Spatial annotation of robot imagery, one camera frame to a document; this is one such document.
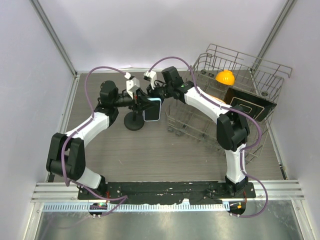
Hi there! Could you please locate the orange bowl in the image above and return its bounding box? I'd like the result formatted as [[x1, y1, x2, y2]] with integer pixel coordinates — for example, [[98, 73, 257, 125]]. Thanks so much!
[[215, 70, 236, 86]]

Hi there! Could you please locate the aluminium frame rail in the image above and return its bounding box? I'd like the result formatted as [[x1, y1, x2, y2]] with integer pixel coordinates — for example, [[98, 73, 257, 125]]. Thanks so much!
[[30, 180, 305, 203]]

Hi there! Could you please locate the phone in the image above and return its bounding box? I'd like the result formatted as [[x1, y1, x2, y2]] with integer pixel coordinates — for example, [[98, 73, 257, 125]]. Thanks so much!
[[142, 97, 162, 122]]

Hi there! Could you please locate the black phone stand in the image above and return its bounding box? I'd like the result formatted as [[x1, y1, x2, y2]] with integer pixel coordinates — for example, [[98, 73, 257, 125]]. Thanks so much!
[[123, 111, 145, 131]]

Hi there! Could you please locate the grey wire dish rack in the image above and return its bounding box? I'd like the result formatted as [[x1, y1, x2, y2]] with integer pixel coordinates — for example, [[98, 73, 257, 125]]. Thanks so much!
[[165, 43, 293, 163]]

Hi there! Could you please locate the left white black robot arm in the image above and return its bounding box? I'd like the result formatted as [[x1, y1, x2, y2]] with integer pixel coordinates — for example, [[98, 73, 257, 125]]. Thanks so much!
[[46, 78, 162, 200]]

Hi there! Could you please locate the oval wooden board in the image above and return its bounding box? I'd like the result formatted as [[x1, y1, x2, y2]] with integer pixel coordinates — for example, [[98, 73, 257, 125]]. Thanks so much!
[[210, 95, 227, 107]]

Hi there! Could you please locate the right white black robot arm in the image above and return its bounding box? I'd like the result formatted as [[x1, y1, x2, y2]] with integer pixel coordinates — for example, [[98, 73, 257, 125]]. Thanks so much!
[[161, 66, 250, 198]]

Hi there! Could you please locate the black square plate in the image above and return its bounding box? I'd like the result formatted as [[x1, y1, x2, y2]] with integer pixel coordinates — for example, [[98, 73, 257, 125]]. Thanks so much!
[[223, 87, 277, 122]]

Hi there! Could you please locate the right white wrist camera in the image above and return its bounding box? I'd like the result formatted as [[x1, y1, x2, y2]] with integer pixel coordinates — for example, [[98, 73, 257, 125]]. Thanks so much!
[[143, 70, 157, 90]]

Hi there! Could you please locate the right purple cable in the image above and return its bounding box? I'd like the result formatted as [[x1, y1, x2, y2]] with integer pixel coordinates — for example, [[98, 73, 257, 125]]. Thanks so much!
[[148, 56, 269, 218]]

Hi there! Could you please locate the white slotted cable duct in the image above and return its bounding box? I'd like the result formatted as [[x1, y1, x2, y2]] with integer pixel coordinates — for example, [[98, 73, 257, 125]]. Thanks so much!
[[42, 201, 230, 213]]

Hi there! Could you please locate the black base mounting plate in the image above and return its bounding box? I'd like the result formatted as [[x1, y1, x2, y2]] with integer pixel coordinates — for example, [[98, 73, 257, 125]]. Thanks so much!
[[93, 181, 256, 205]]

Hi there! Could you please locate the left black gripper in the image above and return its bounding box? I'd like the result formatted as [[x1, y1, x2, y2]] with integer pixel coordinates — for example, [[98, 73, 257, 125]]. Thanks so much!
[[112, 88, 157, 114]]

